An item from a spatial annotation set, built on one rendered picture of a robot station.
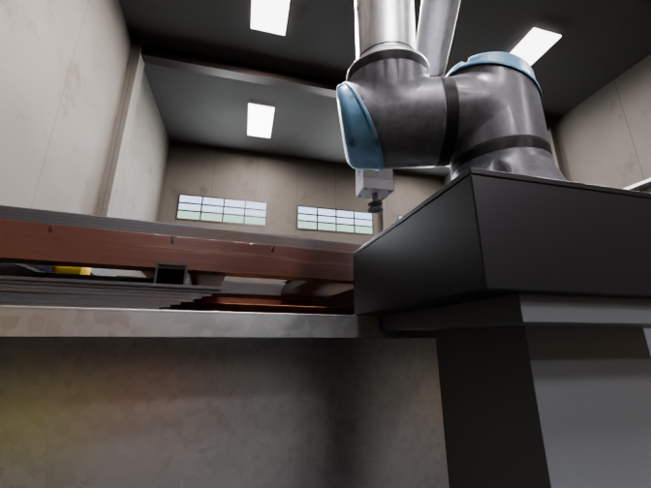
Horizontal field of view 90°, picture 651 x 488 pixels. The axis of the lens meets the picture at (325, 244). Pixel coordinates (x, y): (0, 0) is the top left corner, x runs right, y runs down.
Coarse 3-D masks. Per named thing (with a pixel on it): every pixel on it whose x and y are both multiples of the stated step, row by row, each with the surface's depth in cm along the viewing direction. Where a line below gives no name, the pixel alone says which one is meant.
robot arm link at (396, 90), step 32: (384, 0) 43; (384, 32) 42; (352, 64) 44; (384, 64) 40; (416, 64) 41; (352, 96) 40; (384, 96) 40; (416, 96) 39; (352, 128) 40; (384, 128) 40; (416, 128) 40; (352, 160) 44; (384, 160) 43; (416, 160) 43
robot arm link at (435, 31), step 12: (432, 0) 62; (444, 0) 61; (456, 0) 62; (420, 12) 66; (432, 12) 63; (444, 12) 63; (456, 12) 64; (420, 24) 67; (432, 24) 65; (444, 24) 65; (420, 36) 68; (432, 36) 67; (444, 36) 67; (420, 48) 70; (432, 48) 69; (444, 48) 69; (432, 60) 71; (444, 60) 71; (432, 72) 73; (444, 72) 74
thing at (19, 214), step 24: (0, 216) 54; (24, 216) 55; (48, 216) 56; (72, 216) 57; (96, 216) 59; (240, 240) 66; (264, 240) 68; (288, 240) 70; (312, 240) 72; (240, 288) 127; (264, 288) 130; (288, 288) 119; (312, 288) 110; (336, 288) 110
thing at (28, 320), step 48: (0, 336) 31; (48, 336) 33; (96, 336) 34; (144, 336) 35; (192, 336) 37; (240, 336) 39; (288, 336) 41; (336, 336) 43; (384, 336) 45; (432, 336) 48
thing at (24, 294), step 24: (0, 288) 38; (24, 288) 39; (48, 288) 40; (72, 288) 40; (96, 288) 41; (120, 288) 42; (144, 288) 43; (168, 288) 44; (192, 288) 45; (216, 288) 46
